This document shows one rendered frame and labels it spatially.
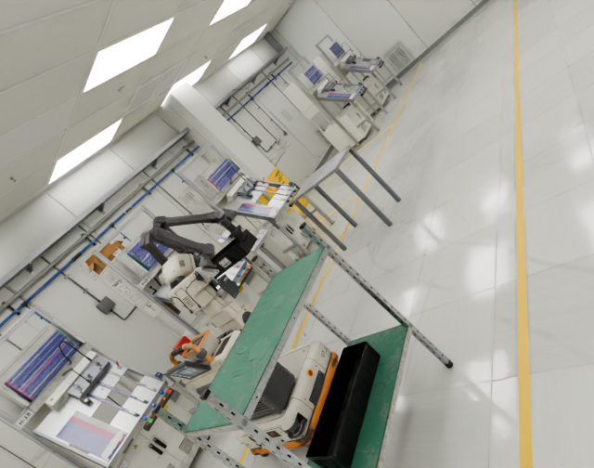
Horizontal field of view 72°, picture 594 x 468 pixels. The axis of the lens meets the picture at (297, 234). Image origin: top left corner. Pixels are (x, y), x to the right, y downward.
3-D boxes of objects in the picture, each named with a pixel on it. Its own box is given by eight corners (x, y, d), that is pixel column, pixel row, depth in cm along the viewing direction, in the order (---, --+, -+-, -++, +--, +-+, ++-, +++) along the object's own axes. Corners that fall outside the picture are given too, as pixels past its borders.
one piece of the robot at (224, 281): (233, 302, 274) (209, 281, 269) (213, 316, 292) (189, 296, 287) (243, 286, 286) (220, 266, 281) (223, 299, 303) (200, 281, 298)
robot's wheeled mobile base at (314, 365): (316, 448, 242) (286, 424, 236) (255, 459, 282) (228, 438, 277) (342, 356, 292) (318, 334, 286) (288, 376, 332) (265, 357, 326)
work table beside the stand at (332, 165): (392, 226, 398) (335, 168, 379) (343, 251, 447) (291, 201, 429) (401, 199, 428) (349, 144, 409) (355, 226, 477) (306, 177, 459)
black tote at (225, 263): (208, 284, 319) (197, 276, 316) (217, 269, 332) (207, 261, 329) (248, 253, 283) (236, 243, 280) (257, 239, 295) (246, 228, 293)
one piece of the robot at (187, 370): (223, 370, 242) (187, 362, 230) (195, 383, 265) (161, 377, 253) (225, 351, 249) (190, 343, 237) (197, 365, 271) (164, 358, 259)
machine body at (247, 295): (277, 310, 470) (238, 276, 456) (251, 361, 422) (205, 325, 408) (249, 325, 515) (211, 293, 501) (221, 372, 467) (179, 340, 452)
